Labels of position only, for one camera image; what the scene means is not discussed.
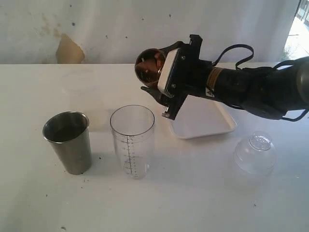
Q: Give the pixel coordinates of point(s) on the clear plastic dome lid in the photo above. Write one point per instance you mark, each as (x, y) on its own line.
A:
(256, 154)

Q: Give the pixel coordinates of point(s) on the brown food pieces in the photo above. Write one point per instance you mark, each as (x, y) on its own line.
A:
(154, 63)

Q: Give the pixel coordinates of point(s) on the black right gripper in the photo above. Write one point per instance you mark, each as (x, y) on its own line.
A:
(189, 70)

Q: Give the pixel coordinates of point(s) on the white rectangular tray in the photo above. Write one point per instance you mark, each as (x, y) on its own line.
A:
(201, 117)

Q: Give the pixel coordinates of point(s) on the stainless steel cup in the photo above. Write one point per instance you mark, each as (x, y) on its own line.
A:
(68, 135)

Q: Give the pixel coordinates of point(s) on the brown wooden cup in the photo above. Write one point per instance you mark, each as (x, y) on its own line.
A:
(149, 79)

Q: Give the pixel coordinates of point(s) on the clear plastic shaker cup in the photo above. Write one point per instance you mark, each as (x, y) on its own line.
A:
(133, 128)

